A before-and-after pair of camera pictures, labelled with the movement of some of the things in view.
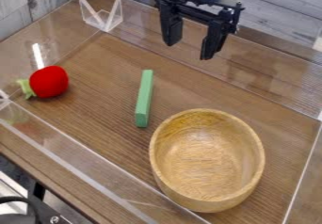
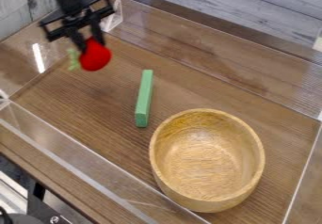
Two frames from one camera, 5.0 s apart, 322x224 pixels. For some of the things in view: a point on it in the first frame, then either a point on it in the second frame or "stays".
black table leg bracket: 46,215 stays
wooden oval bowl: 206,160 stays
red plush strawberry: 47,82 to 95,56
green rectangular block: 145,97 stays
